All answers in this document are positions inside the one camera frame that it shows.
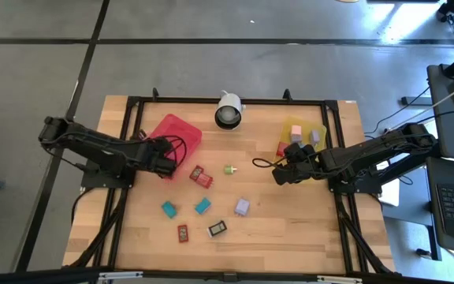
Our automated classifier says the yellow plastic bin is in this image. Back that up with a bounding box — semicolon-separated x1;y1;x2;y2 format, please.
273;115;329;174

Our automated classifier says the black side desk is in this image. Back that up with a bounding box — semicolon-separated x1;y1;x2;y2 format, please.
426;62;454;163

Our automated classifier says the black front crossbar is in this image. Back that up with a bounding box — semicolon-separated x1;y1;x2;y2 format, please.
0;267;454;284

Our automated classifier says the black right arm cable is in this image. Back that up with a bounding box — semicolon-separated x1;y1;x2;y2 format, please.
251;155;292;170

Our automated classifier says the teal block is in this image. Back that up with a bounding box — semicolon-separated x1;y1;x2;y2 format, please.
160;200;178;220
194;197;213;216

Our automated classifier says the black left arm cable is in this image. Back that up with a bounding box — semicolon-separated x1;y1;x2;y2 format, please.
157;134;189;169

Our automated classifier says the black floor cable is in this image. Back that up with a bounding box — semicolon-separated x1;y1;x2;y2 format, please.
363;85;433;136

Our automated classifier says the black digital clock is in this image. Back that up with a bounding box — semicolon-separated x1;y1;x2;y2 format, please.
207;219;228;238

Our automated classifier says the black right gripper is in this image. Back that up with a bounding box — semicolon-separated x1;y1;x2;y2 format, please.
272;143;323;186

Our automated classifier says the white floor cable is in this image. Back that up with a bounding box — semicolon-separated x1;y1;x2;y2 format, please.
402;77;454;124

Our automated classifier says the grey desk base plate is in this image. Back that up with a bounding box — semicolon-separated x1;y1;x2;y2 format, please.
380;155;444;262

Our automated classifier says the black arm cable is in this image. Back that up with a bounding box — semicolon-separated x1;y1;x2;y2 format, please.
157;134;189;169
251;155;292;170

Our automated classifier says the red digital clock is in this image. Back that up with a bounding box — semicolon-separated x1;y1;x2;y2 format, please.
189;164;205;181

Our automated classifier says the black table frame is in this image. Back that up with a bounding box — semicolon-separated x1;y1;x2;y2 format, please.
61;87;396;277

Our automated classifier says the pink plastic bin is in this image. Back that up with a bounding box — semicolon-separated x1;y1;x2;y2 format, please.
147;113;203;181

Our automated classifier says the lavender wall charger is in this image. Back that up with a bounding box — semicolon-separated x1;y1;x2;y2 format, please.
233;197;251;217

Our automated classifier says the red green small block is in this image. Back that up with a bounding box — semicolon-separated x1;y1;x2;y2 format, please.
177;224;190;244

